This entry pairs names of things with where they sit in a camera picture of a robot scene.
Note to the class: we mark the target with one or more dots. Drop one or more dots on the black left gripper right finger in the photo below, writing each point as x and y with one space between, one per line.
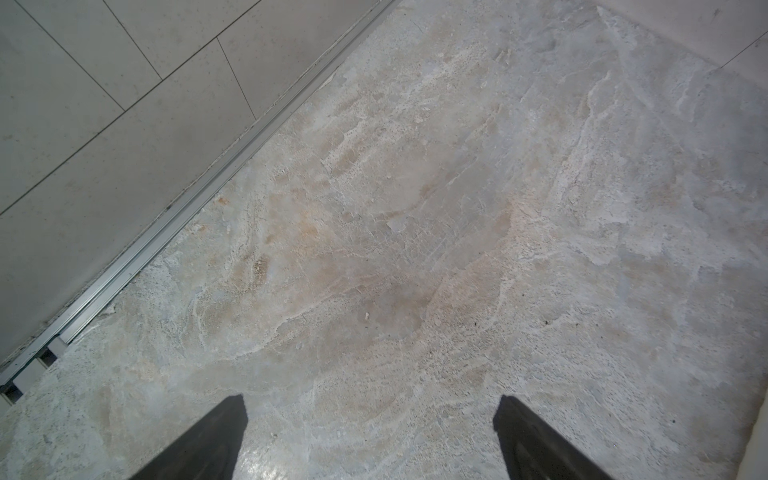
532 449

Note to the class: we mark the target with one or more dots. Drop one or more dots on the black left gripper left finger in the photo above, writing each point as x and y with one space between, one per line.
208 450

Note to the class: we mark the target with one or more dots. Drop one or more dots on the aluminium corner frame profile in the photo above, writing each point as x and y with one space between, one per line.
82 311

